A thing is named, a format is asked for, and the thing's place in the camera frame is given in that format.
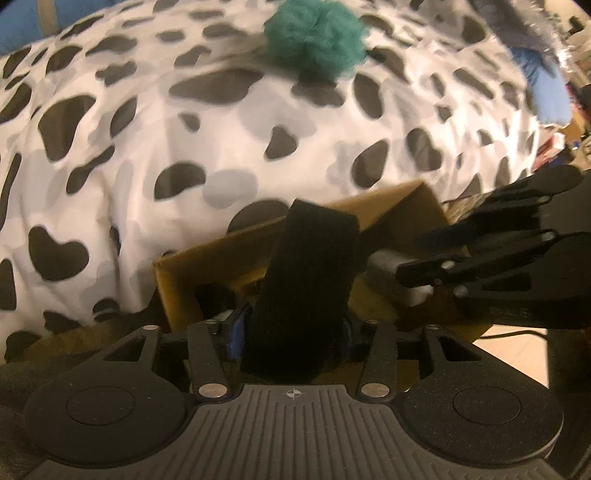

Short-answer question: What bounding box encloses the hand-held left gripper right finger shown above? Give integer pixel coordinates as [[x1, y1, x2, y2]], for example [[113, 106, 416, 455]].
[[342, 316, 485, 400]]

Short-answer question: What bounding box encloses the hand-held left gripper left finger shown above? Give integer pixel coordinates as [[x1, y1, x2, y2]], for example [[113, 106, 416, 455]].
[[98, 305, 253, 400]]

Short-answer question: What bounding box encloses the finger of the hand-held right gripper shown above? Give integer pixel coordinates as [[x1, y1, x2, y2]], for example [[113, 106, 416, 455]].
[[418, 165, 585, 254], [396, 230, 591, 331]]

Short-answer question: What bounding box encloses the white soft roll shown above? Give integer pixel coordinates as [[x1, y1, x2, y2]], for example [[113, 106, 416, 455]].
[[367, 249, 435, 307]]

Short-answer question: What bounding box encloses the brown cardboard box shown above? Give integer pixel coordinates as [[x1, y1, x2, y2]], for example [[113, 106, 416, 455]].
[[152, 180, 506, 395]]

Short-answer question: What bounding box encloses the small red white box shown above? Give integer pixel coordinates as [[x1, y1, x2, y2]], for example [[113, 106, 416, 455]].
[[538, 131, 568, 160]]

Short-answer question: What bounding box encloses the light blue cloth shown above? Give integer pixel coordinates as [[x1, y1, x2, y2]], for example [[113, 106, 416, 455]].
[[508, 45, 574, 126]]

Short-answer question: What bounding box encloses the clear crinkled plastic bag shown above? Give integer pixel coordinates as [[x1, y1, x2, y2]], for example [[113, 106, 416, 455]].
[[475, 0, 580, 86]]

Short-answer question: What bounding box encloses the cow print blanket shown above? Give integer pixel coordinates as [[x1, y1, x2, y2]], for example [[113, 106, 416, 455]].
[[0, 0, 555, 363]]

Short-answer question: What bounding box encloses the teal mesh bath loofah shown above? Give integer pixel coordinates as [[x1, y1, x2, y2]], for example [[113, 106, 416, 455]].
[[262, 0, 370, 80]]

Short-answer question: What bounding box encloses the blue grey striped pillow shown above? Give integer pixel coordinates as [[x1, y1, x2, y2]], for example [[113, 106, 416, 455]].
[[0, 0, 114, 57]]

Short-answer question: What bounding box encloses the thin black cable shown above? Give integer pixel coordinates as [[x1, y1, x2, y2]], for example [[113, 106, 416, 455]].
[[473, 329, 551, 341]]

